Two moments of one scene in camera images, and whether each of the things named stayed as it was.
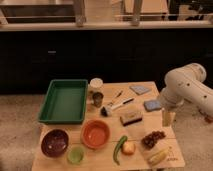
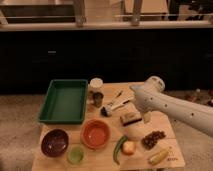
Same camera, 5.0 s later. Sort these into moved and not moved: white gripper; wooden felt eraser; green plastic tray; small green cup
Moved: white gripper
Not moved: wooden felt eraser; green plastic tray; small green cup
